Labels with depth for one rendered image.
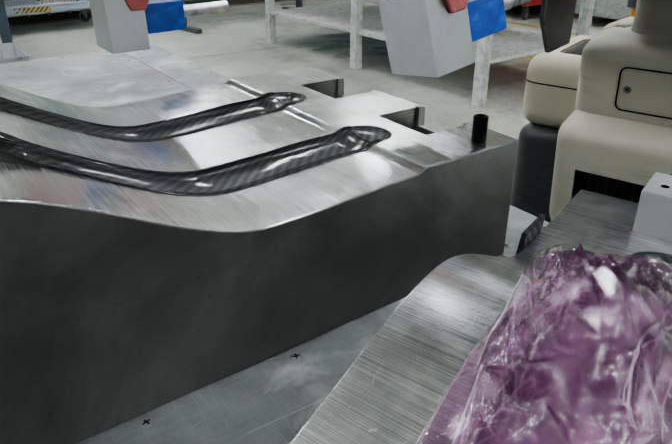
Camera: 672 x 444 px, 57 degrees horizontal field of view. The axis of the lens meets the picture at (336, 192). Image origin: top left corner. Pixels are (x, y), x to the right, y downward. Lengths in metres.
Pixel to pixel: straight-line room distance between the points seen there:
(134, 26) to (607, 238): 0.44
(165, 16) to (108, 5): 0.05
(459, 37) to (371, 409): 0.29
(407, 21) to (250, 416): 0.27
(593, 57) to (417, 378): 0.61
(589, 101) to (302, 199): 0.52
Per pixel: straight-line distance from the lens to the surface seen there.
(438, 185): 0.39
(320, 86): 0.56
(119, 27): 0.61
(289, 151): 0.41
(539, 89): 1.10
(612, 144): 0.77
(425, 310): 0.24
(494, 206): 0.44
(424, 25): 0.42
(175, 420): 0.34
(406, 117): 0.49
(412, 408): 0.21
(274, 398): 0.34
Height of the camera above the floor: 1.03
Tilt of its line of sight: 25 degrees down
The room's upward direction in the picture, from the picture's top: straight up
